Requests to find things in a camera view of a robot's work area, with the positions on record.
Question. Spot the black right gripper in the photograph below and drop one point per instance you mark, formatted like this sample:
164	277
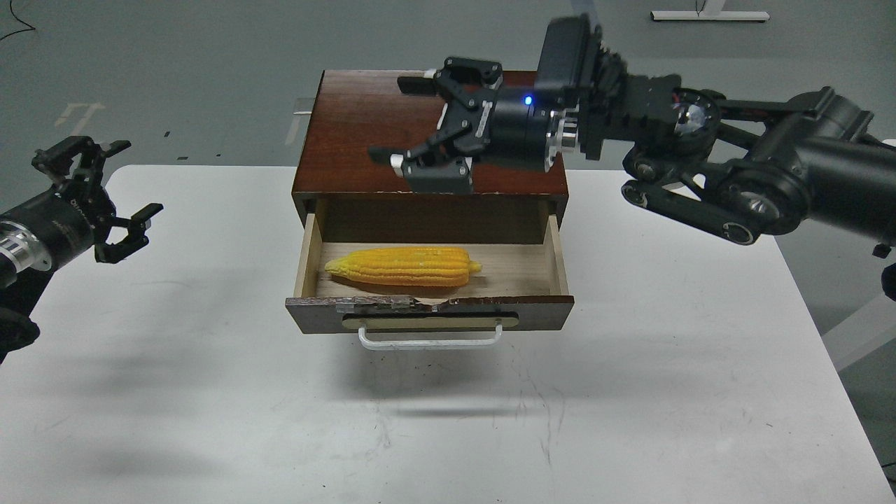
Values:
48	231

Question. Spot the yellow corn cob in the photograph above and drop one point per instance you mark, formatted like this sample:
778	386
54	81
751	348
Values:
416	266

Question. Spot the dark wooden drawer cabinet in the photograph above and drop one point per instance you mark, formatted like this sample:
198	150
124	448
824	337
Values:
358	200

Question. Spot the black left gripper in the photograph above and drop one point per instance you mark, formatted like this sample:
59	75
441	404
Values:
523	133

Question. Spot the wooden drawer with white handle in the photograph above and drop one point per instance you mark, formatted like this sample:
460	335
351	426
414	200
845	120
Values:
522	287

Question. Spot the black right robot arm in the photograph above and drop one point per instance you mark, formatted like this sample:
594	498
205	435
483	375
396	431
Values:
737	169

